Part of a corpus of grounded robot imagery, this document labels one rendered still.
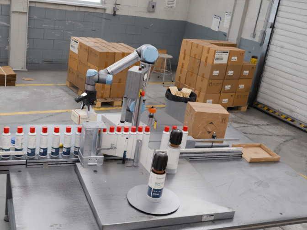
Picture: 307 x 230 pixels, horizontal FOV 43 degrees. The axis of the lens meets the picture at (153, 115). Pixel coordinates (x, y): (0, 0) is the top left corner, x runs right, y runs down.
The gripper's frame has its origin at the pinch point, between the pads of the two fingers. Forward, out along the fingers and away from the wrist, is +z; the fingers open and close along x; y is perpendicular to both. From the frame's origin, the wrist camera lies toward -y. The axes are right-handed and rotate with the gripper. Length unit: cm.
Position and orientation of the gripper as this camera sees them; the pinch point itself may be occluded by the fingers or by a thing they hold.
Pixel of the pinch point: (84, 114)
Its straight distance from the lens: 308.5
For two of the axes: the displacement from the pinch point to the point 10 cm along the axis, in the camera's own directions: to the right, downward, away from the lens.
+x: -5.3, -3.6, 7.7
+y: 8.3, -0.4, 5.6
